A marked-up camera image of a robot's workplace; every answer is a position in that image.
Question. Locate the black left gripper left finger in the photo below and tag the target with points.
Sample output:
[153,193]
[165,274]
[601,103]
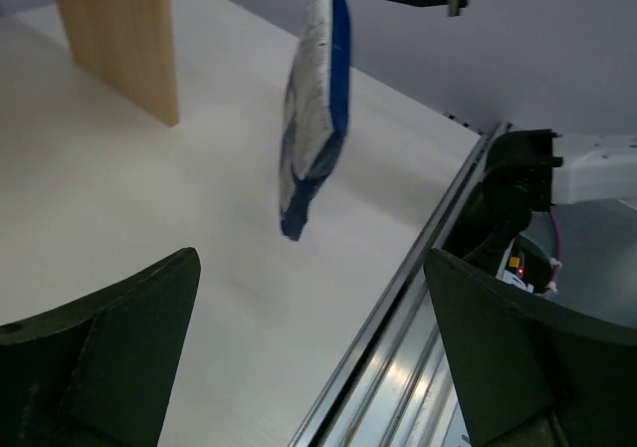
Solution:
[99,371]

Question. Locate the wooden two-tier shelf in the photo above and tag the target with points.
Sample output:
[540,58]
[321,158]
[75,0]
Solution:
[127,44]

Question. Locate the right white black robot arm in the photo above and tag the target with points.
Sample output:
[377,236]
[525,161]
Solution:
[530,171]

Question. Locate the aluminium rail frame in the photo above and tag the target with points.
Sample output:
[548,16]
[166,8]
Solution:
[393,386]

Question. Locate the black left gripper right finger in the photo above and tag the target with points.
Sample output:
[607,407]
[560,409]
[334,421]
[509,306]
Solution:
[529,372]

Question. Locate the blue Burts chilli bag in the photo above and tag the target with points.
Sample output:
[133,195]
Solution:
[316,111]

